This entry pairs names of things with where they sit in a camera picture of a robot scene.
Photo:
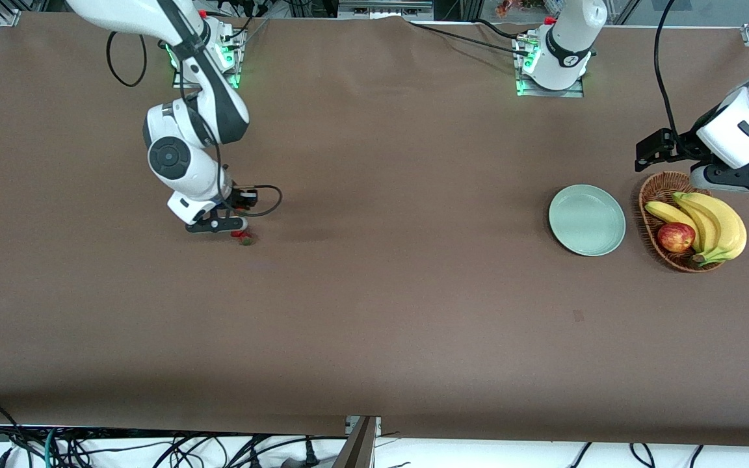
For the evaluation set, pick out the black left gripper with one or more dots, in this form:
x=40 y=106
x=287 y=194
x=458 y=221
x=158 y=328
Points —
x=684 y=147

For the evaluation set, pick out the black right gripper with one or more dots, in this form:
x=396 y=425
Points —
x=238 y=198

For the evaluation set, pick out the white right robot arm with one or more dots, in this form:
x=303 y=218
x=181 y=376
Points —
x=173 y=156

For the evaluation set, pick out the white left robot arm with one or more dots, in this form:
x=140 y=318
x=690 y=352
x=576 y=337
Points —
x=566 y=45

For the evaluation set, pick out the light green round plate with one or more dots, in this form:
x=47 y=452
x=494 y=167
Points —
x=586 y=221

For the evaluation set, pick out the brown wicker basket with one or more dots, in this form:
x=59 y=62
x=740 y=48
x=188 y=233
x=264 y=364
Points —
x=657 y=188

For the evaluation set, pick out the red apple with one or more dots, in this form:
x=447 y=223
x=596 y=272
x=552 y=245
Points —
x=675 y=237

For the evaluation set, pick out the yellow banana bunch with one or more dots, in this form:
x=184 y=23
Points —
x=725 y=227

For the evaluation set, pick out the table cover sheet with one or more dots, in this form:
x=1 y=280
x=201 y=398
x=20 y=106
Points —
x=374 y=325

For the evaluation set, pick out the colourful plastic toys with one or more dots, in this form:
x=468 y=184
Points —
x=511 y=8

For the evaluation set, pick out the grey metal box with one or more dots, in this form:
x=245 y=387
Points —
x=384 y=10

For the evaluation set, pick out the black power plug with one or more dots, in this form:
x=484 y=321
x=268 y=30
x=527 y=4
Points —
x=311 y=455

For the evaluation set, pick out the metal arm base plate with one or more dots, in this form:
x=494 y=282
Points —
x=573 y=93
x=179 y=82

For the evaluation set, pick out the aluminium frame beam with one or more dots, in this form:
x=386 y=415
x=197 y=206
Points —
x=358 y=448

